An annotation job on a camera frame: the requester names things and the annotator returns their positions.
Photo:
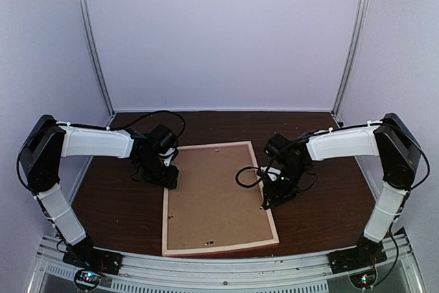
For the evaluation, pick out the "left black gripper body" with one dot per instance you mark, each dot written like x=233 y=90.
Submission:
x=153 y=172

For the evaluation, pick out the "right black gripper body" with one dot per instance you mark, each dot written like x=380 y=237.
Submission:
x=285 y=190

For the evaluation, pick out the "wooden picture frame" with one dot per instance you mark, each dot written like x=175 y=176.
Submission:
x=219 y=250

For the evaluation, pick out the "brown backing board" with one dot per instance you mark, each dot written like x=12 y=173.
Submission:
x=216 y=197

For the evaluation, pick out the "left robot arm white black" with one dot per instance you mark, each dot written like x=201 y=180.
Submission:
x=38 y=162

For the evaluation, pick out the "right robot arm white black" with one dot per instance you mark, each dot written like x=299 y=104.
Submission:
x=388 y=139

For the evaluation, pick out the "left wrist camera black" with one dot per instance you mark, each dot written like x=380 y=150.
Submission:
x=169 y=156

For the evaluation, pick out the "aluminium front rail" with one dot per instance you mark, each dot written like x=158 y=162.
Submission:
x=309 y=272

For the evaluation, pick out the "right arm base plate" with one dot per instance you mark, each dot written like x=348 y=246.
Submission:
x=353 y=259

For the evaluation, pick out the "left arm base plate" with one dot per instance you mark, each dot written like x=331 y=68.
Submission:
x=100 y=261

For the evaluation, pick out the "left aluminium corner post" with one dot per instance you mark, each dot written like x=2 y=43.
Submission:
x=94 y=56

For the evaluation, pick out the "aluminium corner post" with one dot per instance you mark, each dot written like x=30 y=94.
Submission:
x=94 y=56
x=360 y=19

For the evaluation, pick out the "right aluminium corner post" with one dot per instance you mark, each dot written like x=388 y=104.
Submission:
x=360 y=19

